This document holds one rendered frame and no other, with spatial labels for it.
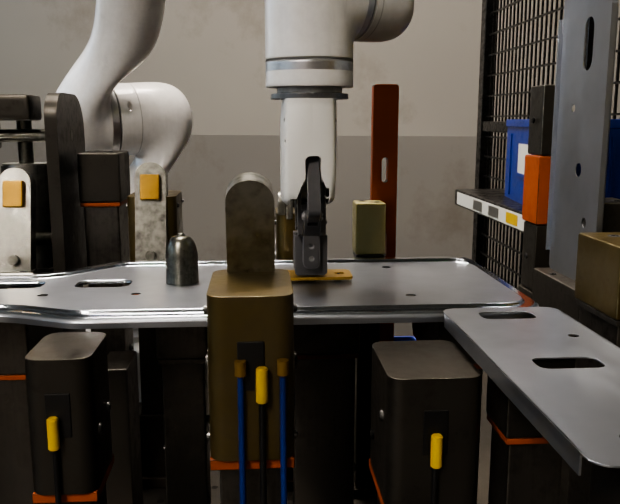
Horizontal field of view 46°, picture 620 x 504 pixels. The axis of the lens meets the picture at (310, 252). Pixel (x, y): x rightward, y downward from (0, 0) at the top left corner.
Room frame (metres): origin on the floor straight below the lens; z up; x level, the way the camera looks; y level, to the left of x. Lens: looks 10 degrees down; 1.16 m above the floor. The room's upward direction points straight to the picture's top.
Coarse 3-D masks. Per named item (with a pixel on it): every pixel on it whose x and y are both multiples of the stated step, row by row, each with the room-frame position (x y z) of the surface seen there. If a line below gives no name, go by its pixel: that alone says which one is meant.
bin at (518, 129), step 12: (516, 120) 1.17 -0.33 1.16; (528, 120) 1.09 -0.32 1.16; (612, 120) 0.96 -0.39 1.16; (516, 132) 1.18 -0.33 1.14; (528, 132) 1.10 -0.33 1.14; (612, 132) 0.96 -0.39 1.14; (516, 144) 1.18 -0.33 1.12; (612, 144) 0.96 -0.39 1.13; (516, 156) 1.17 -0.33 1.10; (612, 156) 0.96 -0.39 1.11; (516, 168) 1.17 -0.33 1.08; (576, 168) 0.96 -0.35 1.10; (612, 168) 0.96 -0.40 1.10; (516, 180) 1.16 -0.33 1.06; (612, 180) 0.96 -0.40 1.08; (516, 192) 1.16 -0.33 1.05; (612, 192) 0.96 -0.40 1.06
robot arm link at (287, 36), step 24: (264, 0) 0.71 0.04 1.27; (288, 0) 0.68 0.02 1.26; (312, 0) 0.67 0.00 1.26; (336, 0) 0.68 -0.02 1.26; (360, 0) 0.70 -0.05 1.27; (288, 24) 0.68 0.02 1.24; (312, 24) 0.67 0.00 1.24; (336, 24) 0.68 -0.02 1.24; (360, 24) 0.71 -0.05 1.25; (288, 48) 0.68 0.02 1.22; (312, 48) 0.67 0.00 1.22; (336, 48) 0.68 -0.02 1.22
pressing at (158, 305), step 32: (448, 256) 0.83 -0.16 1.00; (32, 288) 0.68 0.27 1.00; (64, 288) 0.68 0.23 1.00; (96, 288) 0.68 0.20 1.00; (128, 288) 0.68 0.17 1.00; (160, 288) 0.68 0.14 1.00; (192, 288) 0.68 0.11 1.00; (320, 288) 0.68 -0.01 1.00; (352, 288) 0.68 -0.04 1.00; (384, 288) 0.68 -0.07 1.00; (416, 288) 0.68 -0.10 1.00; (448, 288) 0.68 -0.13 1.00; (480, 288) 0.68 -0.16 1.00; (512, 288) 0.69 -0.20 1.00; (0, 320) 0.60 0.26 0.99; (32, 320) 0.59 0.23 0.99; (64, 320) 0.59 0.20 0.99; (96, 320) 0.58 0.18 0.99; (128, 320) 0.59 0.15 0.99; (160, 320) 0.59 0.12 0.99; (192, 320) 0.59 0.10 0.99; (320, 320) 0.60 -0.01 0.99; (352, 320) 0.60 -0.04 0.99; (384, 320) 0.60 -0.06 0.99; (416, 320) 0.60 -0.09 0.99
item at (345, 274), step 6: (288, 270) 0.73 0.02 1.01; (294, 270) 0.73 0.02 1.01; (330, 270) 0.73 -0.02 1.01; (336, 270) 0.73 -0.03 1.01; (342, 270) 0.73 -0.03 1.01; (348, 270) 0.73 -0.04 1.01; (294, 276) 0.70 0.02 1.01; (300, 276) 0.70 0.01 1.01; (306, 276) 0.70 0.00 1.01; (312, 276) 0.70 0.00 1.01; (318, 276) 0.70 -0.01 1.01; (324, 276) 0.70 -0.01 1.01; (330, 276) 0.70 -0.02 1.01; (336, 276) 0.70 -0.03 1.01; (342, 276) 0.70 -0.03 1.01; (348, 276) 0.70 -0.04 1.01
